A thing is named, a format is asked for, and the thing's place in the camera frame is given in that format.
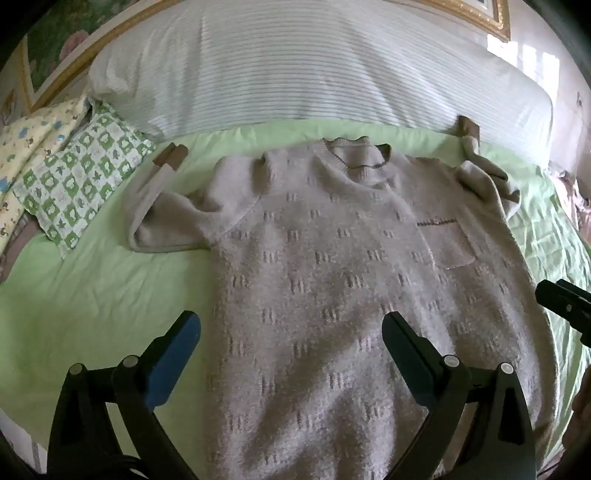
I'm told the yellow printed pillow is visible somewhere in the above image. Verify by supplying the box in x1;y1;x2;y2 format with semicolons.
0;97;90;252

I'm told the light green bed sheet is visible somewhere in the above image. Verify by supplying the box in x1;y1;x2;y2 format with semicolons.
0;117;591;472

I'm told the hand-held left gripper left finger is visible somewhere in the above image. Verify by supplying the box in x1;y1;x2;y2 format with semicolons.
46;311;202;480

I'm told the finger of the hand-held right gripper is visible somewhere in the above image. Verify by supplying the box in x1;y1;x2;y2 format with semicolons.
555;278;591;311
536;282;591;348

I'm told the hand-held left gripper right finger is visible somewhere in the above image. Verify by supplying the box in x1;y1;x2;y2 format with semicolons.
381;311;539;480

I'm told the gold framed flower painting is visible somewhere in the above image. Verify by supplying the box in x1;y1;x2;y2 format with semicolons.
0;0;185;121

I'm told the green checkered pillow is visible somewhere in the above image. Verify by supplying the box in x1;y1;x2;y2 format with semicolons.
11;102;155;261

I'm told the pink cloth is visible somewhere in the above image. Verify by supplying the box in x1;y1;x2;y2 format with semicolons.
549;159;591;232

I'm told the beige knit sweater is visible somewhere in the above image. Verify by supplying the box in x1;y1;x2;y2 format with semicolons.
128;115;557;480

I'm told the white striped pillow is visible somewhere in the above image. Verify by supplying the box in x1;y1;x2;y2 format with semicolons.
87;0;555;169

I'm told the gold picture frame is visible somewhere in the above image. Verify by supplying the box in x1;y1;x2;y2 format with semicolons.
416;0;513;41

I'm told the person's right hand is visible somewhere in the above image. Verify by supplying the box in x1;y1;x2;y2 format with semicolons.
562;364;591;450

